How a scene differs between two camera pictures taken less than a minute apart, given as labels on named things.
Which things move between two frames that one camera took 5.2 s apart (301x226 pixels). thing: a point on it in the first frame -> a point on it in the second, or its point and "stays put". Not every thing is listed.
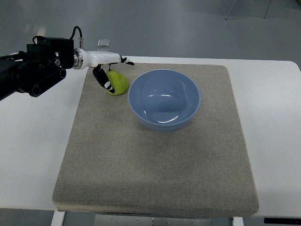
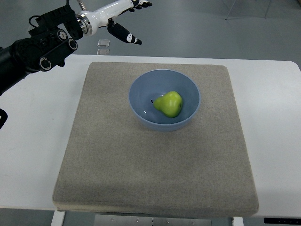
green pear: (120, 84) -> (170, 104)
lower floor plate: (107, 50) stays put
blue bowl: (164, 100) stays put
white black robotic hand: (82, 59) -> (104, 16)
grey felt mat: (111, 164) stays put
